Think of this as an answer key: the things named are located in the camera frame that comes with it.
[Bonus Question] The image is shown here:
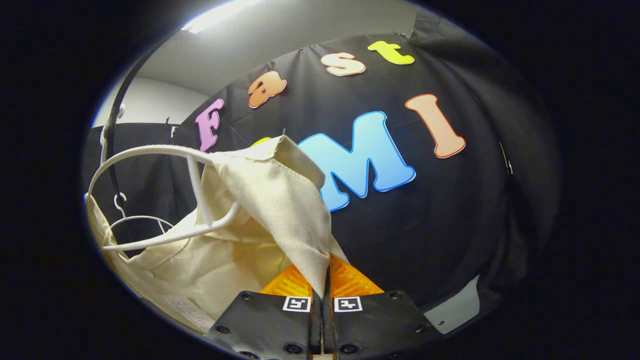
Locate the cream shirt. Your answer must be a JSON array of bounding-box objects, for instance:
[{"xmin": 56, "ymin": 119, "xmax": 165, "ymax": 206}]
[{"xmin": 85, "ymin": 135, "xmax": 351, "ymax": 336}]

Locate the black backdrop cloth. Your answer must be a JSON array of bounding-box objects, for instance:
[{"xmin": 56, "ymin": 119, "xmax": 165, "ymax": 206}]
[{"xmin": 82, "ymin": 10, "xmax": 562, "ymax": 312}]

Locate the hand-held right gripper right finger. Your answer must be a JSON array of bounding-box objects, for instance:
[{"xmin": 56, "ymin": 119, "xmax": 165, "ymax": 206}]
[{"xmin": 321, "ymin": 252, "xmax": 444, "ymax": 360}]

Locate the black clothes rack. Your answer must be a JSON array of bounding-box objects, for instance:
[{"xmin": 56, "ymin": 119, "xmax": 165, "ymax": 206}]
[{"xmin": 99, "ymin": 47, "xmax": 151, "ymax": 241}]

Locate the white plastic hanger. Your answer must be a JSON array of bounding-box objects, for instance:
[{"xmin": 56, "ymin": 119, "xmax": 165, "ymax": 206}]
[
  {"xmin": 84, "ymin": 102, "xmax": 243, "ymax": 252},
  {"xmin": 108, "ymin": 192, "xmax": 175, "ymax": 236}
]

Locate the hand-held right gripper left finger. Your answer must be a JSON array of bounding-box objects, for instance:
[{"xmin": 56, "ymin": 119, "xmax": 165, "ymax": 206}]
[{"xmin": 206, "ymin": 264, "xmax": 322, "ymax": 360}]

